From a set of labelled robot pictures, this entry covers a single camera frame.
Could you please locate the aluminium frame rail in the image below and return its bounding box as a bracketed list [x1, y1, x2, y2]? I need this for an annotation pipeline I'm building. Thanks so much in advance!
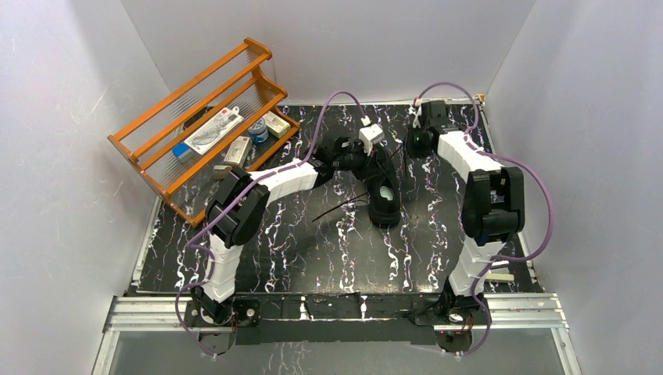
[105, 293, 569, 331]

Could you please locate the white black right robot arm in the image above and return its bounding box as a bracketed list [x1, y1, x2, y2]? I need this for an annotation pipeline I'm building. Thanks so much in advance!
[406, 98, 525, 323]

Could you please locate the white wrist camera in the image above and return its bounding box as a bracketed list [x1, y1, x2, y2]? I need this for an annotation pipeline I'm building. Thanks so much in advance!
[359, 116, 384, 155]
[410, 97, 422, 128]

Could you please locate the beige rectangular box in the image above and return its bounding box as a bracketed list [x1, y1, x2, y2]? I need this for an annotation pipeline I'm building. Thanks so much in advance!
[224, 136, 253, 167]

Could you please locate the small grey block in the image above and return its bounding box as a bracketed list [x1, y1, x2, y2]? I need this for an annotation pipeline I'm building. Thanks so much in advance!
[212, 165, 233, 180]

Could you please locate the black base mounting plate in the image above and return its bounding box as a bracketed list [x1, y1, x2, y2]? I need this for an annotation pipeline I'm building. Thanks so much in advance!
[181, 290, 488, 352]

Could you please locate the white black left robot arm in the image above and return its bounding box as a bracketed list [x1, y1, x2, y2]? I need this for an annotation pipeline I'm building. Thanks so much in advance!
[191, 137, 400, 325]

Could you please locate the beige plastic clip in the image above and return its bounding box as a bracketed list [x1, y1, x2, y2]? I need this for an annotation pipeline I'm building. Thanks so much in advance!
[486, 260, 515, 283]

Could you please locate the orange wooden shelf rack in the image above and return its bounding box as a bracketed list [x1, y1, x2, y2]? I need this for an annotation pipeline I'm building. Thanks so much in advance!
[108, 37, 300, 227]

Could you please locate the white ruler set package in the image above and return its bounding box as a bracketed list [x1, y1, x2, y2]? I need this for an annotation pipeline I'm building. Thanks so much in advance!
[184, 106, 244, 155]

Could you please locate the black mesh shoe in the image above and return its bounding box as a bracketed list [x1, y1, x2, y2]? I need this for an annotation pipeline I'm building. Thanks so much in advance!
[363, 145, 401, 229]

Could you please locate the small green white box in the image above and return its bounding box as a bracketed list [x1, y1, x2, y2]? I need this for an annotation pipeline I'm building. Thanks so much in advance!
[261, 112, 291, 138]

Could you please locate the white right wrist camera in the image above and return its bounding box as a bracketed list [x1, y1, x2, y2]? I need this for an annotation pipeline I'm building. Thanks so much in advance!
[410, 97, 422, 128]

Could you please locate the blue tape roll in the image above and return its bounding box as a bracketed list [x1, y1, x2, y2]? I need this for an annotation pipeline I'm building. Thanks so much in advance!
[247, 118, 270, 144]

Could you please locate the blue eraser block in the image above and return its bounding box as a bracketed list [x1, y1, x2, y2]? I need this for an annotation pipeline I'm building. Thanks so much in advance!
[171, 143, 194, 163]

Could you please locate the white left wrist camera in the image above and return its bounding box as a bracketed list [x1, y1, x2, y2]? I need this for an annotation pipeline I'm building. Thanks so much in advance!
[359, 116, 384, 155]

